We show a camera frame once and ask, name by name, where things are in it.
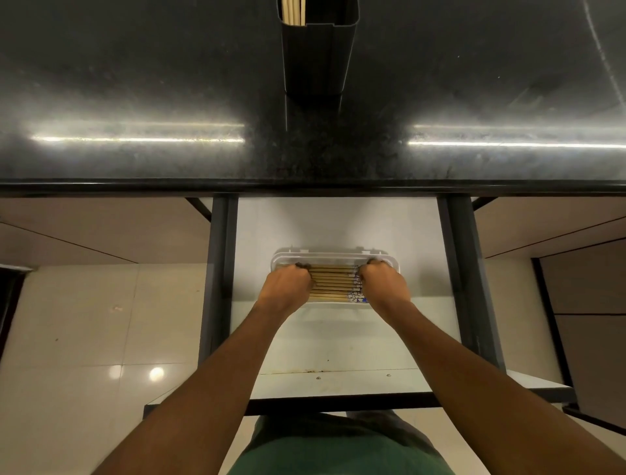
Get brown cabinet panel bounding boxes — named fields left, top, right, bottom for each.
left=0, top=197, right=214, bottom=268
left=471, top=197, right=626, bottom=260

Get person's left hand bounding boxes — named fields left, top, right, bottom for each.
left=256, top=263, right=315, bottom=317

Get bundle of wooden chopsticks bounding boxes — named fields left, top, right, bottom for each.
left=306, top=265, right=368, bottom=304

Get dark cabinet door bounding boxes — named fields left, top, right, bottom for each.
left=531, top=239, right=626, bottom=434

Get person's green shirt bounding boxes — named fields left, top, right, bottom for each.
left=227, top=410, right=456, bottom=475

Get person's left forearm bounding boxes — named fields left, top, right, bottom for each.
left=92, top=298, right=294, bottom=475

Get person's right forearm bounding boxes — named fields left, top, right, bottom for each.
left=378, top=299, right=626, bottom=475

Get black rectangular holder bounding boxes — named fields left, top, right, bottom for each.
left=276, top=0, right=361, bottom=100

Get person's right hand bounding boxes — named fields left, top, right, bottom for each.
left=358, top=259, right=412, bottom=321

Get white drawer with black frame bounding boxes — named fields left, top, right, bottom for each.
left=143, top=195, right=579, bottom=418

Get pale chopsticks in holder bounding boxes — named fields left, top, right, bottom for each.
left=281, top=0, right=307, bottom=26

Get clear plastic tray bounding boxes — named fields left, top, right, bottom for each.
left=270, top=248, right=401, bottom=307

